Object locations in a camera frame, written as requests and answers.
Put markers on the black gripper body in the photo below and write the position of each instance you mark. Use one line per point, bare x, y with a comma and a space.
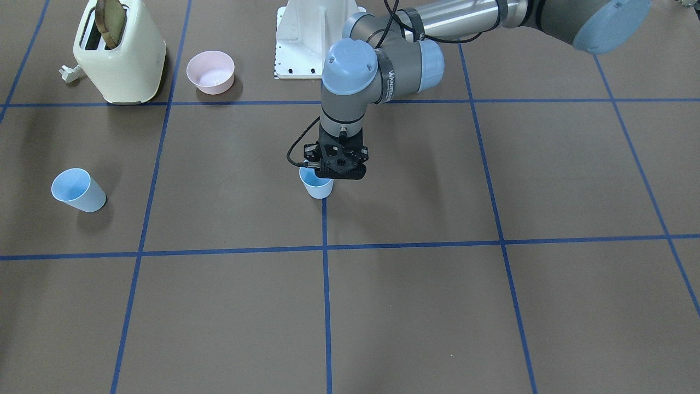
311, 150

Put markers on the blue cup from toaster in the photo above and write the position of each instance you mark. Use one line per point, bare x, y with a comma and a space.
317, 187

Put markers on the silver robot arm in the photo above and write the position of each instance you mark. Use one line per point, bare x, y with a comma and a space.
382, 58

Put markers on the pink plastic bowl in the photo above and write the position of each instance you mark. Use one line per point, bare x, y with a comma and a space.
212, 72

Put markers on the cream two-slot toaster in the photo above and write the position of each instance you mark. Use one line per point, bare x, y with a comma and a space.
131, 73

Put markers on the blue cup near toaster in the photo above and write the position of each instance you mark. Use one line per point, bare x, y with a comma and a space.
76, 187

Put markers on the toast bread slice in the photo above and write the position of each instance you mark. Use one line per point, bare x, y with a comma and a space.
110, 20

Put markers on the white toaster power plug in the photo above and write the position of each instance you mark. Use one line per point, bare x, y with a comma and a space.
70, 74

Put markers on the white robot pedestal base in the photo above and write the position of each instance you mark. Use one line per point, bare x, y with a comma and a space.
305, 32

